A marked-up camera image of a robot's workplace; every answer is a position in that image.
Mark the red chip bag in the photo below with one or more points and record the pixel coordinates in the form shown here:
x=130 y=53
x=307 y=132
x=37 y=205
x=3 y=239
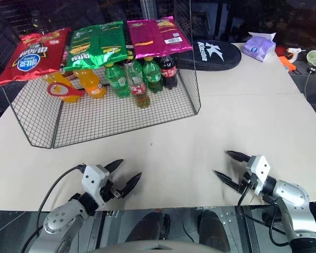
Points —
x=29 y=58

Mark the green chip bag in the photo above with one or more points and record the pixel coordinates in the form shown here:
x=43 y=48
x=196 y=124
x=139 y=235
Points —
x=94 y=44

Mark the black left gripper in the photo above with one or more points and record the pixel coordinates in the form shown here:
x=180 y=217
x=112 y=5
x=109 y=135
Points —
x=112 y=191

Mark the black racket case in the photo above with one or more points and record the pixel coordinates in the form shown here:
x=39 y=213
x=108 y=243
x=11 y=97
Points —
x=213 y=55

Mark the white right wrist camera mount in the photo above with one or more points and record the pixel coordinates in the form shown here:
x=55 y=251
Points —
x=259 y=171

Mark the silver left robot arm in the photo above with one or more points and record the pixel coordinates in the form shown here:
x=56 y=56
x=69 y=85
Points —
x=60 y=218

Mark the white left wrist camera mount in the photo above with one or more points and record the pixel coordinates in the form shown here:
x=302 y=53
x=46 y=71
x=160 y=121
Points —
x=92 y=176

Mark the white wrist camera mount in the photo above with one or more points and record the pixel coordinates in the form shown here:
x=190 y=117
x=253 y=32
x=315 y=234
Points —
x=259 y=171
x=92 y=176

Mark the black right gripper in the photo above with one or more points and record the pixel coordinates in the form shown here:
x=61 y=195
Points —
x=248 y=182

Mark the dark cola bottle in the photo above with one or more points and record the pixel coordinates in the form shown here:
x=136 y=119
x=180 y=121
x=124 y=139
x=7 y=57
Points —
x=168 y=73

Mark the white glue gun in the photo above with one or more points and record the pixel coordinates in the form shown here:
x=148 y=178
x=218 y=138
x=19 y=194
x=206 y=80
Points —
x=295 y=54

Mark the purple tissue pack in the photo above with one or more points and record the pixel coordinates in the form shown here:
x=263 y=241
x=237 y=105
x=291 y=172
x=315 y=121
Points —
x=258 y=48

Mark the grey robot torso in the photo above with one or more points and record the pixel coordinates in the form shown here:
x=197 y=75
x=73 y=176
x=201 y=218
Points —
x=137 y=247

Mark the magenta chip bag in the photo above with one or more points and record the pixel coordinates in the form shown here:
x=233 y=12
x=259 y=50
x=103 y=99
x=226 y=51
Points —
x=152 y=37

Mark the green soda bottle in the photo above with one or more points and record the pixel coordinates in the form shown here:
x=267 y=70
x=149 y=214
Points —
x=152 y=76
x=116 y=81

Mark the clear glass bottle red label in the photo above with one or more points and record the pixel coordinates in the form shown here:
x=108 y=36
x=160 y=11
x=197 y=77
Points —
x=138 y=91

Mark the orange soda bottle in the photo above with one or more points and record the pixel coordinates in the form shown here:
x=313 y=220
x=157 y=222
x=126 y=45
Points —
x=92 y=84
x=55 y=77

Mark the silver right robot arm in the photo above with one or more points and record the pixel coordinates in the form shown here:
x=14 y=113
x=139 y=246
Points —
x=292 y=195

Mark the orange plastic object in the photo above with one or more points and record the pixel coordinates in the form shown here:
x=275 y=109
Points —
x=285 y=62

